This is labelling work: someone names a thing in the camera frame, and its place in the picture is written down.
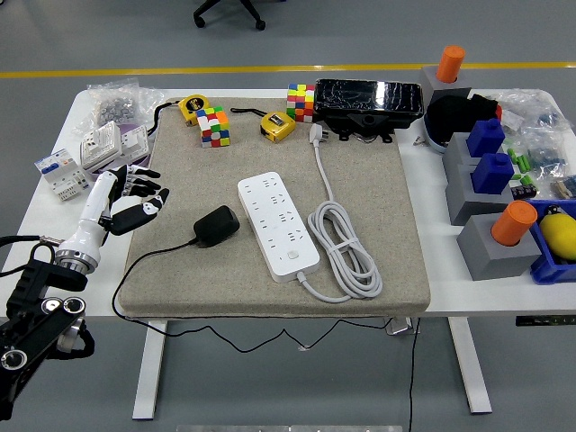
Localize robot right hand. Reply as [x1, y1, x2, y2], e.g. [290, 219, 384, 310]
[556, 404, 576, 431]

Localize white power strip cord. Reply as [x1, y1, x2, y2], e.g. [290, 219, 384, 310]
[294, 123, 383, 305]

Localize grey-brown mat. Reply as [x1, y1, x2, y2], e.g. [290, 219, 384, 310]
[119, 96, 432, 320]

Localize white wall switch panel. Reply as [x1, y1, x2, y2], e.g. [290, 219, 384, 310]
[117, 124, 149, 163]

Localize glossy black box device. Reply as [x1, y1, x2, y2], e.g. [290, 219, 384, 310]
[313, 78, 426, 145]

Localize white wall socket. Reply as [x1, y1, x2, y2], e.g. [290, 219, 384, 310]
[79, 120, 122, 171]

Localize clear bag of metal nuts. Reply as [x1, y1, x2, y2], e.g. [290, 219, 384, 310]
[74, 78, 166, 136]

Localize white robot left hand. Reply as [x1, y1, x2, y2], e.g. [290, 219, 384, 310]
[57, 164, 171, 263]

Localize purple tape roll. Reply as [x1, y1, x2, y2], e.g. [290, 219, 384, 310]
[85, 123, 152, 175]

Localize black table handset panel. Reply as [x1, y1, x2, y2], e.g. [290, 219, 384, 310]
[515, 314, 576, 328]

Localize small bag of connectors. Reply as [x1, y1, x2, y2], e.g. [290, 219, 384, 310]
[551, 175, 576, 199]

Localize green plastic pegs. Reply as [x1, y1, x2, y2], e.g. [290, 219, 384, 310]
[507, 148, 536, 175]

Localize thin black adapter cord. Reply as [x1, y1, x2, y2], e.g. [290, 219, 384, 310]
[112, 238, 392, 355]

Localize black hanging cable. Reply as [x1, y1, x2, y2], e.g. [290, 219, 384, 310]
[407, 317, 422, 432]

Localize yellow tape measure square window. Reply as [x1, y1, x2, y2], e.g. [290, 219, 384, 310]
[229, 106, 297, 144]

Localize white power strip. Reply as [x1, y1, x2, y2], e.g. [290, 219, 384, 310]
[237, 170, 321, 284]

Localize black plug adapter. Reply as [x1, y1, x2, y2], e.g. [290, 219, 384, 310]
[193, 204, 241, 249]

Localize yellow tape measure round label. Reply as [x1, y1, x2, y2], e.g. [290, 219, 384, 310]
[147, 93, 212, 136]

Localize grey block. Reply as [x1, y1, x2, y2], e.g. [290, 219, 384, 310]
[456, 213, 543, 283]
[444, 164, 517, 226]
[442, 132, 485, 181]
[418, 66, 473, 107]

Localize blue block with knob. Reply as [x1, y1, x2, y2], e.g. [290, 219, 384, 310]
[471, 152, 515, 195]
[466, 117, 506, 158]

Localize yellow toy fruit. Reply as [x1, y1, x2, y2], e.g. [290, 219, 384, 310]
[538, 205, 576, 262]

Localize black cloth cap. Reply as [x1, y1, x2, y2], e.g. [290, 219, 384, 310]
[425, 93, 501, 143]

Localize clear bag of blue parts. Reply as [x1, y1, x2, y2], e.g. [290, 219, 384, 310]
[517, 125, 572, 181]

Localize multicolour puzzle cube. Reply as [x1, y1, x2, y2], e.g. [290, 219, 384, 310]
[286, 83, 316, 123]
[195, 105, 231, 149]

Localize orange cylinder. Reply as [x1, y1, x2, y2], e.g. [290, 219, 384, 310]
[435, 44, 467, 85]
[490, 200, 539, 248]

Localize blue plastic bin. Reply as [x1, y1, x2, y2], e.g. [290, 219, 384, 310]
[528, 199, 576, 285]

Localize white circuit breaker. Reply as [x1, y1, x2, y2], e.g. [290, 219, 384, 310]
[34, 148, 94, 203]

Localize table control box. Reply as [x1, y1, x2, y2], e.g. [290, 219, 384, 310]
[384, 317, 422, 337]

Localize white table leg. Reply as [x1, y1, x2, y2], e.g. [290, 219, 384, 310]
[447, 317, 493, 415]
[131, 319, 168, 420]

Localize black office chair base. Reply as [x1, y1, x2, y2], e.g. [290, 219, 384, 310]
[193, 0, 266, 32]

